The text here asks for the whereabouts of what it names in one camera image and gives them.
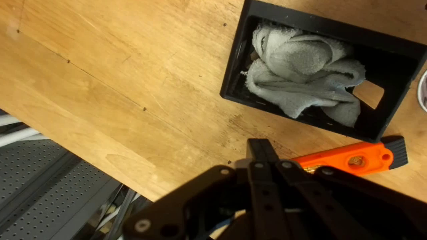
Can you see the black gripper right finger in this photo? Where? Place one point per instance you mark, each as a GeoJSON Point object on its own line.
{"type": "Point", "coordinates": [347, 208]}

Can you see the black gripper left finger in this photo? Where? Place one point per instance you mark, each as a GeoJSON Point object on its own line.
{"type": "Point", "coordinates": [261, 195]}

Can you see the white terry towel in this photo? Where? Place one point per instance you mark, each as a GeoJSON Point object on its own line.
{"type": "Point", "coordinates": [302, 58]}

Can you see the black perforated box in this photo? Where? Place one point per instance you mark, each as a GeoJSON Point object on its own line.
{"type": "Point", "coordinates": [321, 26]}

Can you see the orange and black level tool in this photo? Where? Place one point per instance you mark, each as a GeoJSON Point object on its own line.
{"type": "Point", "coordinates": [351, 160]}

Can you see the white paper cup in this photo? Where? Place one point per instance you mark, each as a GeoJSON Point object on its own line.
{"type": "Point", "coordinates": [423, 91]}

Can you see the grey perforated metal plate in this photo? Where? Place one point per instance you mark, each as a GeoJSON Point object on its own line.
{"type": "Point", "coordinates": [40, 191]}

